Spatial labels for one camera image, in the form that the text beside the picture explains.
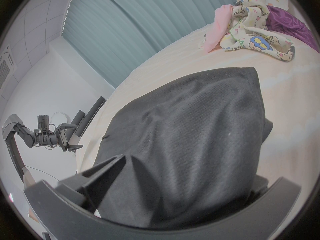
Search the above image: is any bed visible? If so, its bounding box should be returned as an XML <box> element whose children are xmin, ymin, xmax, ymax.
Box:
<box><xmin>75</xmin><ymin>0</ymin><xmax>320</xmax><ymax>224</ymax></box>

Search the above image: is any black T-shirt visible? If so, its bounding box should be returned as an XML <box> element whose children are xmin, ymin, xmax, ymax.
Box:
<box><xmin>92</xmin><ymin>67</ymin><xmax>273</xmax><ymax>231</ymax></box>

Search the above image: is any blue-green curtain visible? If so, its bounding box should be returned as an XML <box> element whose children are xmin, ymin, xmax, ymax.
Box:
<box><xmin>91</xmin><ymin>0</ymin><xmax>239</xmax><ymax>54</ymax></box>
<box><xmin>61</xmin><ymin>0</ymin><xmax>160</xmax><ymax>89</ymax></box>

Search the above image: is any white printed garment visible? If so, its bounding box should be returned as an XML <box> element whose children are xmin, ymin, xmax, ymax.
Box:
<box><xmin>197</xmin><ymin>0</ymin><xmax>295</xmax><ymax>62</ymax></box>

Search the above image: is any purple garment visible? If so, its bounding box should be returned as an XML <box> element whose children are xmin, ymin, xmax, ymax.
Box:
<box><xmin>265</xmin><ymin>5</ymin><xmax>320</xmax><ymax>53</ymax></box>

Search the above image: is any white air conditioner panel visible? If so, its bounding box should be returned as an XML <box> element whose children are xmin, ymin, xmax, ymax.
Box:
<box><xmin>0</xmin><ymin>46</ymin><xmax>17</xmax><ymax>89</ymax></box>

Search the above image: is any pink garment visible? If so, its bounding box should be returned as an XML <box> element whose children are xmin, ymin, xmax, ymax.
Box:
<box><xmin>197</xmin><ymin>4</ymin><xmax>234</xmax><ymax>53</ymax></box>

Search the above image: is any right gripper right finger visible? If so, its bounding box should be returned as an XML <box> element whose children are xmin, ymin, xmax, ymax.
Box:
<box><xmin>246</xmin><ymin>175</ymin><xmax>270</xmax><ymax>202</ymax></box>

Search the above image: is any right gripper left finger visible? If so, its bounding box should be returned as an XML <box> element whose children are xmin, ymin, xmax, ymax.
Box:
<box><xmin>55</xmin><ymin>154</ymin><xmax>126</xmax><ymax>211</ymax></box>

